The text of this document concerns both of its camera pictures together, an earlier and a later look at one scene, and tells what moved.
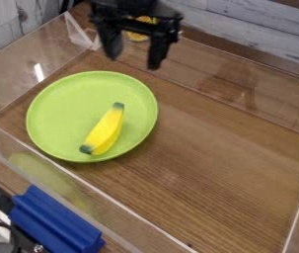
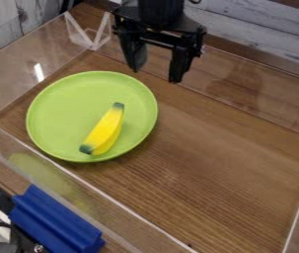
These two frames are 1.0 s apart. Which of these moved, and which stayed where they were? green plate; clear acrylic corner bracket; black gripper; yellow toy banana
Moved: black gripper
Stayed: clear acrylic corner bracket; yellow toy banana; green plate
